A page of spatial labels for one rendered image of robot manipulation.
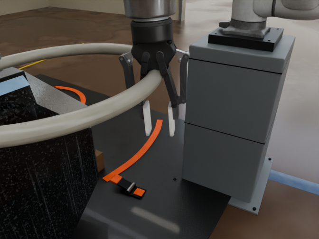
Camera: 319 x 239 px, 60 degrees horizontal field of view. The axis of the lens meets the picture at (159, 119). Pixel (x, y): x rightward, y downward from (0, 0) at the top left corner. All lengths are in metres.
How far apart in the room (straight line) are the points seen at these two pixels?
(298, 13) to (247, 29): 0.20
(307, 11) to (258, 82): 0.31
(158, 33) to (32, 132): 0.25
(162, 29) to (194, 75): 0.82
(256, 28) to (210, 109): 0.40
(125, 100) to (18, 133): 0.15
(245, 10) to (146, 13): 0.85
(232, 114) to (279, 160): 0.74
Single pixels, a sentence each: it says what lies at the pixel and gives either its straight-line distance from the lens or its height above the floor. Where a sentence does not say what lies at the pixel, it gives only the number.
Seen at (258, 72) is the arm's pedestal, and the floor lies 0.73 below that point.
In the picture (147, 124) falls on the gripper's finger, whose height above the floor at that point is 0.84.
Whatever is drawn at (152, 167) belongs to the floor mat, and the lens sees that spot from 1.72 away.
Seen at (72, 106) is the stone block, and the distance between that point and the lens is 1.10.
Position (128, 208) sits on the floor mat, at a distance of 1.50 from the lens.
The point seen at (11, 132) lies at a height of 0.94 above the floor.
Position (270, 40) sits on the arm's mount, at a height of 0.84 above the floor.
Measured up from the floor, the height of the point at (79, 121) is 0.94.
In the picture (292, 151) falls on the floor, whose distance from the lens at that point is 2.06.
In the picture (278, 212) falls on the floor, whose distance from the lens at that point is 1.62.
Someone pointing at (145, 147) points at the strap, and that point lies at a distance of 1.87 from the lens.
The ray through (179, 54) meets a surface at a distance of 0.52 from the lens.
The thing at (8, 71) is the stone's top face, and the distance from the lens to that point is 1.01.
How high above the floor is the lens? 1.14
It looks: 31 degrees down
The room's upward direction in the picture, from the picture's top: straight up
